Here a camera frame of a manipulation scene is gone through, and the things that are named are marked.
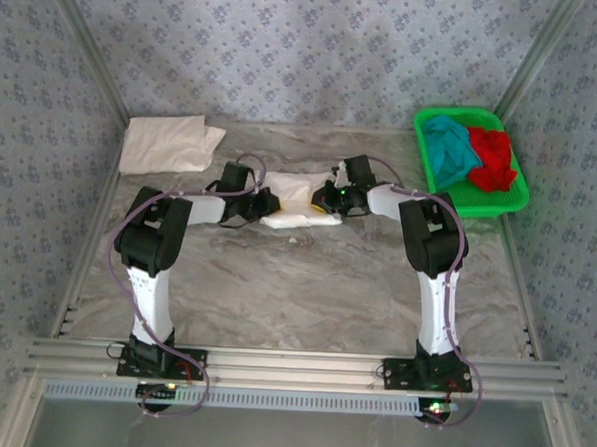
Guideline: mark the aluminium corner post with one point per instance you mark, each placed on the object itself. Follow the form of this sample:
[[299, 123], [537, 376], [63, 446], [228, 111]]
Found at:
[[537, 56], [89, 42]]

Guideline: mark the black controller board with LED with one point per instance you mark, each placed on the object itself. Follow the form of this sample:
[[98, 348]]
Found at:
[[436, 410], [156, 395]]

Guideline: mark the white t-shirt with red print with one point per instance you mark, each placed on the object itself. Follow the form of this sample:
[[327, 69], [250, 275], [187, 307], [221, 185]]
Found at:
[[295, 183]]

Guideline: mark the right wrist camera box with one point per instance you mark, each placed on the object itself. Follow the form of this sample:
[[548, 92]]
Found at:
[[338, 171]]

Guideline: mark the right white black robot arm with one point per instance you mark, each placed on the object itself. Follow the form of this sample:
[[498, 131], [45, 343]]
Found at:
[[436, 311]]

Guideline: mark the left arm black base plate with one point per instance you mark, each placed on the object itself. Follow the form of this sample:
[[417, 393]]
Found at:
[[198, 359]]

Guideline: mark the teal t-shirt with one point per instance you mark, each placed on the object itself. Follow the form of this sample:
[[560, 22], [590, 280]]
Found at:
[[450, 151]]

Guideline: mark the folded plain white t-shirt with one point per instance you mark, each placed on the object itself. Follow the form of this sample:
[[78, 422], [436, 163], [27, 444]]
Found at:
[[162, 146]]

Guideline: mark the aluminium cross rail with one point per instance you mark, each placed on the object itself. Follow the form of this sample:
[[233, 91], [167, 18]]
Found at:
[[296, 368]]

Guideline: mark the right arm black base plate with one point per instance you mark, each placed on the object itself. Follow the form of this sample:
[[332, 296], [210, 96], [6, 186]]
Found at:
[[395, 376]]

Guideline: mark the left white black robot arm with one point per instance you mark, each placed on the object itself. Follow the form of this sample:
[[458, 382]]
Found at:
[[149, 296]]

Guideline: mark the green plastic basket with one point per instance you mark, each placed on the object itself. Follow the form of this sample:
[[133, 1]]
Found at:
[[485, 203]]

